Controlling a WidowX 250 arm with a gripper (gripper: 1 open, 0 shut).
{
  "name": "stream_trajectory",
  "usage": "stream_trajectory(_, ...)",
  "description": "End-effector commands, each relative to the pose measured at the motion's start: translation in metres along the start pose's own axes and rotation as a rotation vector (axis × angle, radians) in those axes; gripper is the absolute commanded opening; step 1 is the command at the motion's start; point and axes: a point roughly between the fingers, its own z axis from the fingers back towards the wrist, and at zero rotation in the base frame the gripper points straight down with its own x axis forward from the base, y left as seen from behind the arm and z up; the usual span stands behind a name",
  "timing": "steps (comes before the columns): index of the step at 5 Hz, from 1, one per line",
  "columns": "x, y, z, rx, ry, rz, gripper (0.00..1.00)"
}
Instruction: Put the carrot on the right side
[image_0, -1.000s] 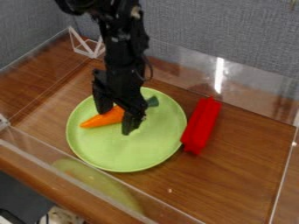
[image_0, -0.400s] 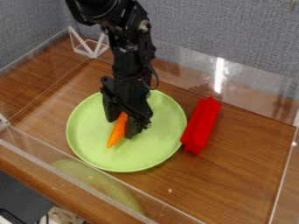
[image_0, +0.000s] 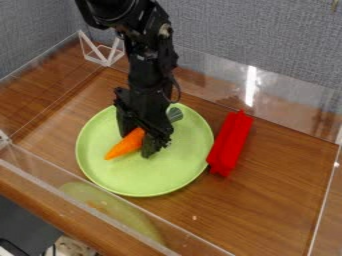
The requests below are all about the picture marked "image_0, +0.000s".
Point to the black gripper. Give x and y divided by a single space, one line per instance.
140 107

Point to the green round plate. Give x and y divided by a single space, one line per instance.
131 167

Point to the red folded cloth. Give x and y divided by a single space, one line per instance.
228 143

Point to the orange toy carrot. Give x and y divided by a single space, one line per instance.
132 141

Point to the clear acrylic corner bracket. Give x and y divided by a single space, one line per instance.
100 54

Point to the clear acrylic enclosure wall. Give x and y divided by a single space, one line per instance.
276 207

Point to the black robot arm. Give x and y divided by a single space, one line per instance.
142 24

